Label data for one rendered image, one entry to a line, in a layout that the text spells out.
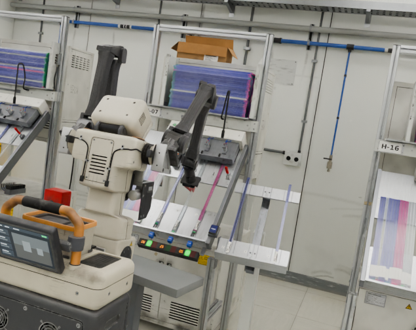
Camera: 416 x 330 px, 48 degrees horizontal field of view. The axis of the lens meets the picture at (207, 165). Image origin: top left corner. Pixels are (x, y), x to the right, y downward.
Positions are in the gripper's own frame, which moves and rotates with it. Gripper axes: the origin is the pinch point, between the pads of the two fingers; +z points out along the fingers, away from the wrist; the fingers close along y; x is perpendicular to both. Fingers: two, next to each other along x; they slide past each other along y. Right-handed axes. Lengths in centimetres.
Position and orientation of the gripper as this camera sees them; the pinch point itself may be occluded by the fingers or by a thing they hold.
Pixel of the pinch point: (192, 190)
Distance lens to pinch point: 267.3
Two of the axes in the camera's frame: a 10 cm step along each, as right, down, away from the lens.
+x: -3.4, 7.1, -6.2
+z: 0.7, 6.8, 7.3
